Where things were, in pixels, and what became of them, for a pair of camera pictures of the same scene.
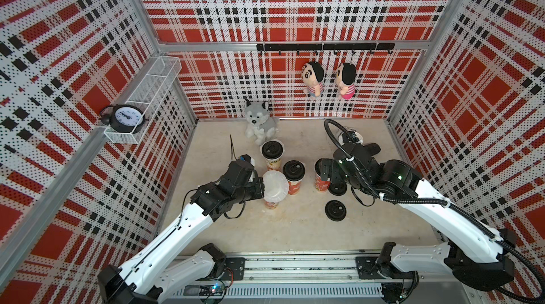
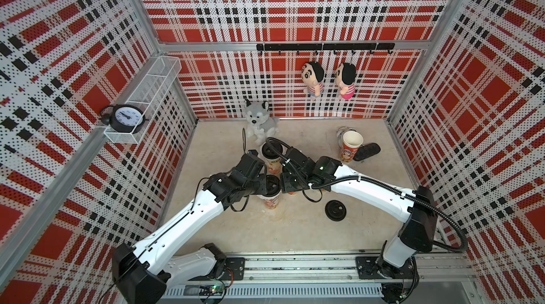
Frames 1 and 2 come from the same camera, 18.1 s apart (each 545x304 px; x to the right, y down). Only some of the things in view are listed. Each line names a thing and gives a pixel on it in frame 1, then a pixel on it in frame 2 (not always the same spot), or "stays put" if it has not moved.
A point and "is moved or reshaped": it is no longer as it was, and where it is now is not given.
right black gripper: x=325 y=165 to x=285 y=183
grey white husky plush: x=260 y=124 stays put
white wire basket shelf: x=149 y=94 stays put
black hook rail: x=326 y=47 stays put
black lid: x=337 y=189 is moved or reshaped
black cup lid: x=272 y=150 stays put
